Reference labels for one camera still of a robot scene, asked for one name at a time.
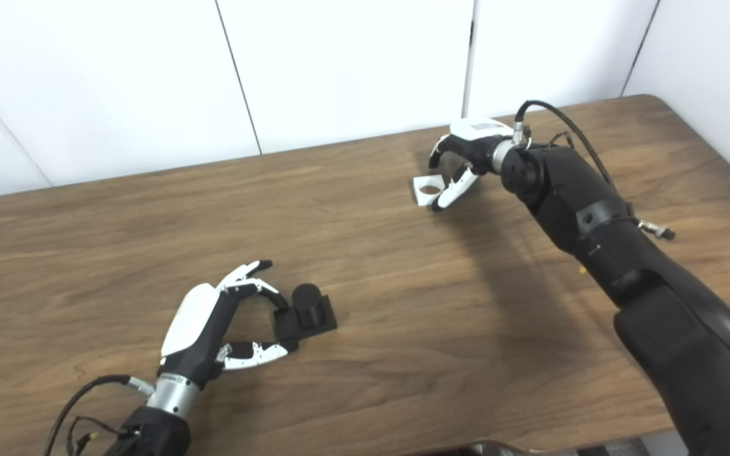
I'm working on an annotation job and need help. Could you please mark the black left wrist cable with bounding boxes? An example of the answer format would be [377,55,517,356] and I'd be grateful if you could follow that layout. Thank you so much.
[44,374,155,456]

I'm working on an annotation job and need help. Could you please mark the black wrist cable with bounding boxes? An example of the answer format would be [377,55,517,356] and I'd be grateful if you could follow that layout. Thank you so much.
[513,100,676,241]
[44,374,155,456]

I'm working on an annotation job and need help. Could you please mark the white square piece with hole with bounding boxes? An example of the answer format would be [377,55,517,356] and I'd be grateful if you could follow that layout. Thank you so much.
[413,175,447,207]

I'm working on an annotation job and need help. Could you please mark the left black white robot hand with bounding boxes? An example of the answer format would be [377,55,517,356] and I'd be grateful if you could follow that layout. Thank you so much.
[159,260,299,388]

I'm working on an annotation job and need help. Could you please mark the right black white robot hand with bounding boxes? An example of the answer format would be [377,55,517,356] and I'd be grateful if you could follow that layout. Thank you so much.
[428,118,516,213]

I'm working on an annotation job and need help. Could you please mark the thin left arm wires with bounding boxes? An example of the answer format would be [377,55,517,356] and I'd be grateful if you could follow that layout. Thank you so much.
[66,416,141,456]

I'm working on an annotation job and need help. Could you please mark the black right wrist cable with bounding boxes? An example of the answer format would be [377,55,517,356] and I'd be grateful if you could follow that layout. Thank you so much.
[513,100,676,241]

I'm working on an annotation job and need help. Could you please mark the black peg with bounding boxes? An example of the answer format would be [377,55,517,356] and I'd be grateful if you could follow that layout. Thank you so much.
[272,282,338,343]

